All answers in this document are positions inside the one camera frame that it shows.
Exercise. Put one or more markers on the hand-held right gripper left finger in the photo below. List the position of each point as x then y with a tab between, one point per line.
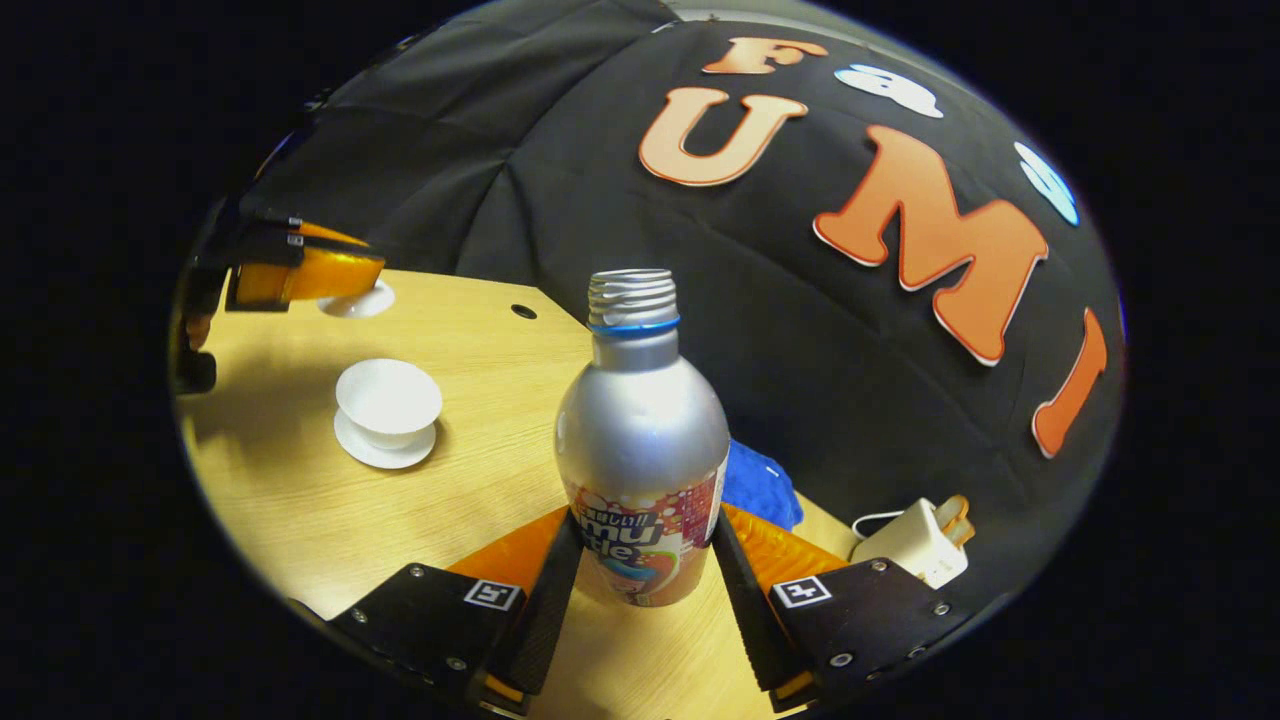
545	620

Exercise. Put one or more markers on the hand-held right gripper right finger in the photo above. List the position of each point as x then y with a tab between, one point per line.
752	610

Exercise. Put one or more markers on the silver water bottle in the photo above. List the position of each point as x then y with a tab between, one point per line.
640	430

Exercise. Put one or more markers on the white toaster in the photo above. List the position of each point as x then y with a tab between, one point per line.
910	545

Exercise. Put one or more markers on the toasted bread slice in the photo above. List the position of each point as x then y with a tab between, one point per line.
950	510
962	528

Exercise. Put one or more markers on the blue towel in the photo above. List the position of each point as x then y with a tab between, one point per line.
760	485

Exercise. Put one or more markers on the white teacup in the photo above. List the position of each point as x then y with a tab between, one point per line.
388	398

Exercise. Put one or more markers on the white saucer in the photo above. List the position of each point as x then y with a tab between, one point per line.
385	458

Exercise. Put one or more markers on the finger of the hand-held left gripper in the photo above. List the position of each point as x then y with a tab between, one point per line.
280	232
320	278

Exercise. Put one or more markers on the white teacup lid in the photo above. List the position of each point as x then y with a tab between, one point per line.
358	302

